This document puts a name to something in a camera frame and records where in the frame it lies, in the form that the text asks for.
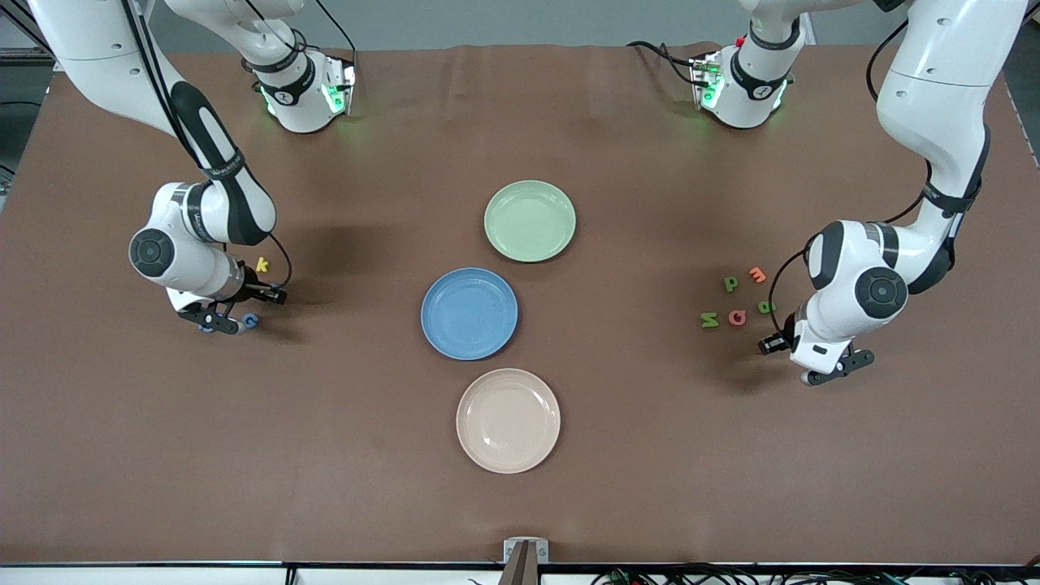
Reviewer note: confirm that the orange foam letter E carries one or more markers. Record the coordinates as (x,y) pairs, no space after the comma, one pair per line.
(757,275)

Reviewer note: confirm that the white table edge rail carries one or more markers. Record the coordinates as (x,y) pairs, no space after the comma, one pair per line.
(162,577)

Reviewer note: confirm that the green foam letter P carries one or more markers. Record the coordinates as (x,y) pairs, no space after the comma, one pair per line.
(729,284)

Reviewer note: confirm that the blue foam letter G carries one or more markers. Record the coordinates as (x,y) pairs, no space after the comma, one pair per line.
(251,327)

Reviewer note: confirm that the silver camera mount bracket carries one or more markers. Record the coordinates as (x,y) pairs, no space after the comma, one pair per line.
(524,569)

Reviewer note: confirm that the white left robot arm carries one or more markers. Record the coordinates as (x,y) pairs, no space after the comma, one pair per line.
(934,97)

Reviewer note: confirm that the brown table mat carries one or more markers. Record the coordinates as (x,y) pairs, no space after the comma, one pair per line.
(325,455)

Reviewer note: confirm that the beige plate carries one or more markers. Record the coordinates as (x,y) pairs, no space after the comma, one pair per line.
(508,421)

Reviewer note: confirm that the aluminium frame profile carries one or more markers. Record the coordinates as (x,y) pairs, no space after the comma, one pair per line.
(24,55)

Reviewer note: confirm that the green plate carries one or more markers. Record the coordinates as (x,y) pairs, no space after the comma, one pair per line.
(530,221)

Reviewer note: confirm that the green foam letter N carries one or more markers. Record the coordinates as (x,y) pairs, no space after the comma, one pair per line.
(709,319)

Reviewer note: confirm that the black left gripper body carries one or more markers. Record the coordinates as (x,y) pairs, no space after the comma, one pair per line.
(782,338)

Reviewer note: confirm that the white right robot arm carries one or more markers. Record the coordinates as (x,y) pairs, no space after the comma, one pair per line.
(81,49)

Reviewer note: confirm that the blue plate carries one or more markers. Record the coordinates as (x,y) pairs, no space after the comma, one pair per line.
(469,314)

